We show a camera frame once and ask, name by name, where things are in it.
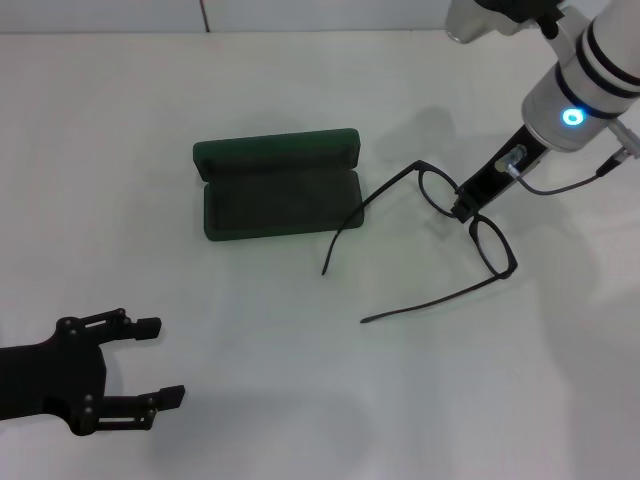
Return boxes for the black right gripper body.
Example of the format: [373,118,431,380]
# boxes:
[462,124,548,211]

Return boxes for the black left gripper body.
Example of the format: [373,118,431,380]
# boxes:
[0,316,109,436]

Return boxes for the black glasses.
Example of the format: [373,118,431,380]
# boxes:
[319,159,519,325]

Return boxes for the green glasses case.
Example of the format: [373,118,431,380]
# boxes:
[192,128,366,244]

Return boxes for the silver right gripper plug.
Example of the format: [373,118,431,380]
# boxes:
[493,144,529,175]

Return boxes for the grey right gripper cable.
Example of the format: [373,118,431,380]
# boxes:
[512,119,640,195]

